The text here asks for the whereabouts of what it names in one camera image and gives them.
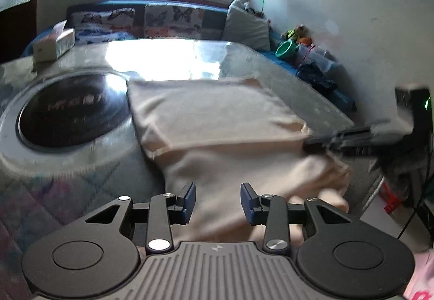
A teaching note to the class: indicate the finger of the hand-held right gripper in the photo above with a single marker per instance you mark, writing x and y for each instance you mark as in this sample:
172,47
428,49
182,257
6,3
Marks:
342,142

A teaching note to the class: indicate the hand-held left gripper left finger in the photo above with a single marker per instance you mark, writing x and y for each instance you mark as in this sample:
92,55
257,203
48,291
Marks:
188,201

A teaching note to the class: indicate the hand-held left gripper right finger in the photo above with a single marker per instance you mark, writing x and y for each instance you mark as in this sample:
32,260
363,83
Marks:
247,201

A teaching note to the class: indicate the cream cloth garment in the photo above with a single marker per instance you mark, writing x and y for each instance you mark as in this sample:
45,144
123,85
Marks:
220,123

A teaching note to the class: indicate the dark bag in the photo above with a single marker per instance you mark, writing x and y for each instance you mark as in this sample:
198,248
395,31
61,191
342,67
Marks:
315,77

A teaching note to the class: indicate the red object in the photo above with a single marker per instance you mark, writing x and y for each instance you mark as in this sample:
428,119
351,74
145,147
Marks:
393,201

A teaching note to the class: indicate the clear plastic box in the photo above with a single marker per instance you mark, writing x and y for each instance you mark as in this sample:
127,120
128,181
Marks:
318,55

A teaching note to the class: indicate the blue patterned sofa cover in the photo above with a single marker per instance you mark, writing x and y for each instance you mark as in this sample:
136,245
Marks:
281,64

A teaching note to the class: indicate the orange toy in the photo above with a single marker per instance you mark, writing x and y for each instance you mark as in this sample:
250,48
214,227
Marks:
305,40

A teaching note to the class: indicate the green bowl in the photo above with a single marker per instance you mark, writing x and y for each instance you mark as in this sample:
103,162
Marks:
284,49

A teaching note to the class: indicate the stuffed toy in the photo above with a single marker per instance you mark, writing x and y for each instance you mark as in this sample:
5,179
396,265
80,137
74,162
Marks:
295,32

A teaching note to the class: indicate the grey cushion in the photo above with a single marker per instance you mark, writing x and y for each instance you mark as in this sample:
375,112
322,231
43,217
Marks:
245,30

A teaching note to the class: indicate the round black induction cooker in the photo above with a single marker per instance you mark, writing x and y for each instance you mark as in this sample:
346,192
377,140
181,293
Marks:
67,110

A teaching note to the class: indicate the pink garment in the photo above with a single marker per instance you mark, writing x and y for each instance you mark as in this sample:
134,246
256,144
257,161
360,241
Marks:
422,279

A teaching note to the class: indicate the white patterned cushion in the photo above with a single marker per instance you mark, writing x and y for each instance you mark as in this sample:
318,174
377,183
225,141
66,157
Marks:
242,5

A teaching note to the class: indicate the blue sofa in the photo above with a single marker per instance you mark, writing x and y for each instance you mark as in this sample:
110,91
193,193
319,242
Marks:
213,20

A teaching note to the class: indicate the butterfly print cushion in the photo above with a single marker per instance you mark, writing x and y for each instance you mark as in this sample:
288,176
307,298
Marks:
101,26
173,20

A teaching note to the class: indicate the white tissue box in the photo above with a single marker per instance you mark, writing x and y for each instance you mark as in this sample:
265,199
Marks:
54,43

